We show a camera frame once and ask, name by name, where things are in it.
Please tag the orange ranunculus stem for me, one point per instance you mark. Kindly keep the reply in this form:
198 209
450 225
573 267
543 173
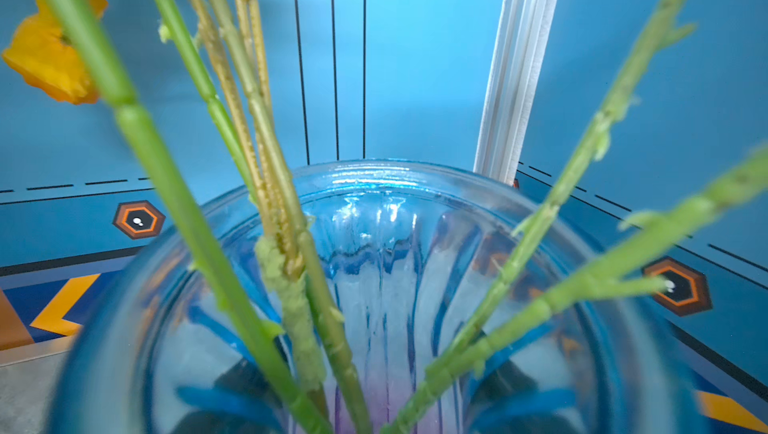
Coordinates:
224 105

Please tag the cream rose stem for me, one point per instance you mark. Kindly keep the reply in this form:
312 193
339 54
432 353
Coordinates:
115 86

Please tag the white rose stem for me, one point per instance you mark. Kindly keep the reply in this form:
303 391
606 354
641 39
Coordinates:
287 251

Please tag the yellow flower stem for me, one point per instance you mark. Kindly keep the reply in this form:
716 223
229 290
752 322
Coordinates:
286 249

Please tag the purple glass vase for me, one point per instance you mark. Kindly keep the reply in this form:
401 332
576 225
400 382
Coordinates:
409 251

